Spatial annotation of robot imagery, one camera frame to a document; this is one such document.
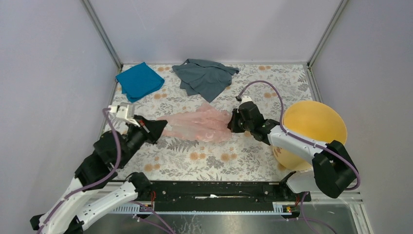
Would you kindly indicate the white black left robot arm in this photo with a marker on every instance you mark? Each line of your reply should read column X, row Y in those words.
column 72, row 213

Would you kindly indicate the aluminium frame post right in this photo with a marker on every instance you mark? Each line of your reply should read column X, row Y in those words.
column 325, row 36

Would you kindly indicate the aluminium frame post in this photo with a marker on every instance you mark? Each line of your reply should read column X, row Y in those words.
column 102, row 32
column 325, row 36

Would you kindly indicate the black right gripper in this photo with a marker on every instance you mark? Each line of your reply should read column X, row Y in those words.
column 232, row 125

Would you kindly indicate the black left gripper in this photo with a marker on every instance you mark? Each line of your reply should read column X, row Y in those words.
column 152, row 128

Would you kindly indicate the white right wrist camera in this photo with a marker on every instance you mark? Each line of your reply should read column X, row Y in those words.
column 243, row 99

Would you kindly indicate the aluminium frame post left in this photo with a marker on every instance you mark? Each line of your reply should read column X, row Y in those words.
column 102, row 32

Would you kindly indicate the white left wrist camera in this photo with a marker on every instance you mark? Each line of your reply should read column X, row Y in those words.
column 124, row 112

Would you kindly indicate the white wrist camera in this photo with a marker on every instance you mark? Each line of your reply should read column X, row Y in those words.
column 124, row 112
column 243, row 99

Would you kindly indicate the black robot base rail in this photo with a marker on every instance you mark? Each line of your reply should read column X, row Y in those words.
column 214, row 196

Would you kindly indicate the floral patterned table cloth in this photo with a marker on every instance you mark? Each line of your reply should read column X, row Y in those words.
column 197, row 145

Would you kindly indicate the grey-green crumpled cloth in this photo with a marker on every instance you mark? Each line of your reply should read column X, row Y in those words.
column 203, row 77

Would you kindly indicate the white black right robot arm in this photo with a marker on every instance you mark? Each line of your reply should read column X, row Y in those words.
column 332, row 169

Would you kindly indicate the pink plastic trash bag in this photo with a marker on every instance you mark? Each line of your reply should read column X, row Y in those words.
column 206, row 124

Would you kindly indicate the yellow plastic trash bin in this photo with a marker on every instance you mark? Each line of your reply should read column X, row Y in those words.
column 314, row 120

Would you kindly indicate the blue folded cloth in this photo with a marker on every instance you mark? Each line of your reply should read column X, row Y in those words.
column 139, row 81

